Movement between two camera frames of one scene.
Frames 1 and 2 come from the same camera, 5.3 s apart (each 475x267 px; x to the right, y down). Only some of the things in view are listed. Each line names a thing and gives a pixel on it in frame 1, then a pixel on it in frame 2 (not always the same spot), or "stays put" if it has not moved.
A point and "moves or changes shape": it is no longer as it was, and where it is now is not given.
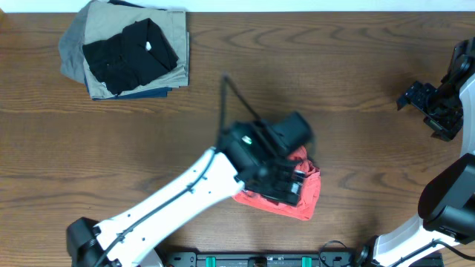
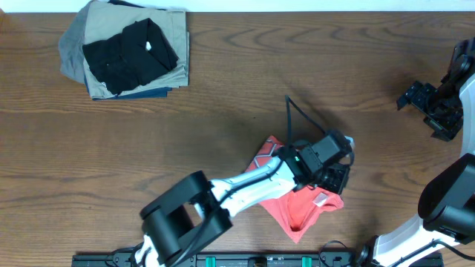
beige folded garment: [107, 18] stays put
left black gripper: [278, 186] -> [335, 179]
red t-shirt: [305, 208] moves or changes shape
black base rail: [288, 259] stays put
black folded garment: [128, 59] stays put
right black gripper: [418, 98] stays put
